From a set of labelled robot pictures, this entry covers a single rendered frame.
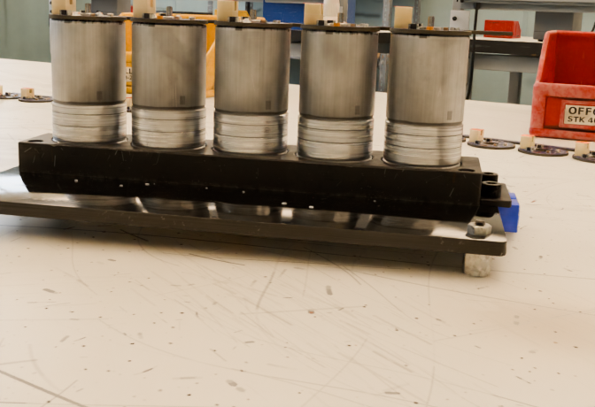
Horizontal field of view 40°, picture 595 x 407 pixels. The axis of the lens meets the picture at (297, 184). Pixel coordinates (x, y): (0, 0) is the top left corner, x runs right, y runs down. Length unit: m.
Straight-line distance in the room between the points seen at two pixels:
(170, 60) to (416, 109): 0.08
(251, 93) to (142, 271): 0.07
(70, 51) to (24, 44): 5.89
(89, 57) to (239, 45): 0.05
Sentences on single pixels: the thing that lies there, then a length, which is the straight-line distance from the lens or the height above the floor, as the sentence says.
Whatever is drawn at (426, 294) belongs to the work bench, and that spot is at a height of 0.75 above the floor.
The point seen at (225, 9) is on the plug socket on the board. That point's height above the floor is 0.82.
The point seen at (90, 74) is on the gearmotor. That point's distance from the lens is 0.27.
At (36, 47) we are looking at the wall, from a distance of 6.24.
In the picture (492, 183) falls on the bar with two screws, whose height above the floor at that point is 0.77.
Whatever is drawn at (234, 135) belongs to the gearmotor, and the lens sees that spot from 0.26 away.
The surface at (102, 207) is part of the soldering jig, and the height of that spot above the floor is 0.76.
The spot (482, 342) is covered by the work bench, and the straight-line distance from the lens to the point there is 0.18.
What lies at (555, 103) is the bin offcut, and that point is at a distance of 0.49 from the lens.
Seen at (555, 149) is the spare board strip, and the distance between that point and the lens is 0.44.
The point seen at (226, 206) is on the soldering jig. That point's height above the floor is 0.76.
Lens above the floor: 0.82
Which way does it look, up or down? 12 degrees down
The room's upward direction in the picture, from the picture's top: 2 degrees clockwise
